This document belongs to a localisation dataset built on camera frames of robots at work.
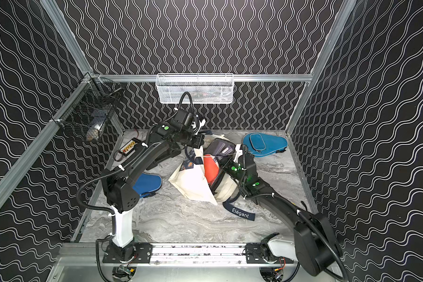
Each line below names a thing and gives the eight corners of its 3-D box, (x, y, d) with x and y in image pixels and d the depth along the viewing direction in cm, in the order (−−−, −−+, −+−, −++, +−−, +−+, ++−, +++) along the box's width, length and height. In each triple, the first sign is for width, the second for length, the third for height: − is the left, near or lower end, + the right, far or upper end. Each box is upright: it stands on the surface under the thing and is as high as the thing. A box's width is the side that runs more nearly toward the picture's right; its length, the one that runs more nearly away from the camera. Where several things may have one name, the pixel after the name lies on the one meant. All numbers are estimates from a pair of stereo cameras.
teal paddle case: (244, 157, 109) (245, 152, 105) (241, 136, 119) (242, 132, 116) (289, 157, 109) (291, 152, 105) (282, 137, 120) (284, 132, 116)
